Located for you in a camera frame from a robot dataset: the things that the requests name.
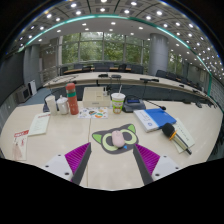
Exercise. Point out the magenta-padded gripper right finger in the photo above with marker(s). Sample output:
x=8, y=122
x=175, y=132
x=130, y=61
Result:
x=148, y=160

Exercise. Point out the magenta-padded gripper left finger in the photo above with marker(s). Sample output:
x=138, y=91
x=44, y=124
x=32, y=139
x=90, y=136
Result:
x=75, y=160

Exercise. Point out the pink computer mouse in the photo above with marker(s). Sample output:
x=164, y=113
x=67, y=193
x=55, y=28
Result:
x=118, y=139

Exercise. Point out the cat-shaped black green mouse pad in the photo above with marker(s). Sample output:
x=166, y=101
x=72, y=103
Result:
x=101, y=138

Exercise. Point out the blue and white book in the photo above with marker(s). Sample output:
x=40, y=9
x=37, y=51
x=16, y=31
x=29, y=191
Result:
x=156, y=118

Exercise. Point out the colourful printed leaflet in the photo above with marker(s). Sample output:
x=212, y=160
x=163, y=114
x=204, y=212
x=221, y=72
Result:
x=93, y=113

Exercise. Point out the cream printed booklet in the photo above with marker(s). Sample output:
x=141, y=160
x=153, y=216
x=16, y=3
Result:
x=40, y=124

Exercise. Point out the red and white leaflet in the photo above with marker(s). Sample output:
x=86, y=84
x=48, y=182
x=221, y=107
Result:
x=21, y=143

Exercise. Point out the dark conference microphone unit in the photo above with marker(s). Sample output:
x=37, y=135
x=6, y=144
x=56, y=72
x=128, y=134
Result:
x=45, y=106
x=133, y=105

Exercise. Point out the white paper cup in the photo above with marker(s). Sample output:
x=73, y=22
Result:
x=51, y=106

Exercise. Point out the green printed drink cup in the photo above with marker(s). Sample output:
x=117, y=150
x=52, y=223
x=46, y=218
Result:
x=118, y=104

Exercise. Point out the beige desk organizer box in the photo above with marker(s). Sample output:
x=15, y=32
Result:
x=95, y=98

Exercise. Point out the long curved conference table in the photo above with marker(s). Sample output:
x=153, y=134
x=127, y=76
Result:
x=133, y=79

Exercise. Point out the white floor-standing appliance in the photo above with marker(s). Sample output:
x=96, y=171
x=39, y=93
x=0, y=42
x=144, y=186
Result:
x=32, y=88

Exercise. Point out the group of dark office chairs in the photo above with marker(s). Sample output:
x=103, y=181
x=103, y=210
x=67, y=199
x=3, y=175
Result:
x=136, y=69

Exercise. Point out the group of ceiling lights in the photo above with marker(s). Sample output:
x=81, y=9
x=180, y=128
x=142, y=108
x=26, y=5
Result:
x=113, y=23

